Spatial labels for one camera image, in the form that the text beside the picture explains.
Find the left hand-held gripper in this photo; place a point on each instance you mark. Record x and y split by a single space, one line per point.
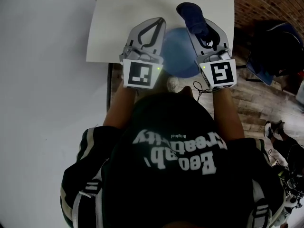
140 73

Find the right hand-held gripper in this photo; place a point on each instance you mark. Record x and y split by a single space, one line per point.
221 75

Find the dark blue cloth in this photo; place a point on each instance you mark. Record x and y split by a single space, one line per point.
192 15

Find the big blue plate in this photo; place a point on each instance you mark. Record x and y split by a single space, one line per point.
178 56

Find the person's left forearm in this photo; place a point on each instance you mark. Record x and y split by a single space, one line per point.
120 108

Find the person's right forearm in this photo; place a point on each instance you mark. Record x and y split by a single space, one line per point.
226 115

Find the person's right shoe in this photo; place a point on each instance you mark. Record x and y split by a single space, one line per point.
172 84

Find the person's shoe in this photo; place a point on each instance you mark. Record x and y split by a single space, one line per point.
172 84
268 129
278 126

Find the blue chair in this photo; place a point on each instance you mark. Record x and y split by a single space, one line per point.
260 72

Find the black backpack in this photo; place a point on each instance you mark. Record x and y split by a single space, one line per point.
278 46

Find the person in dark green shirt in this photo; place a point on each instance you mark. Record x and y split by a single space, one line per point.
171 179

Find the metal equipment stand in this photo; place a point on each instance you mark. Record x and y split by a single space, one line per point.
291 193

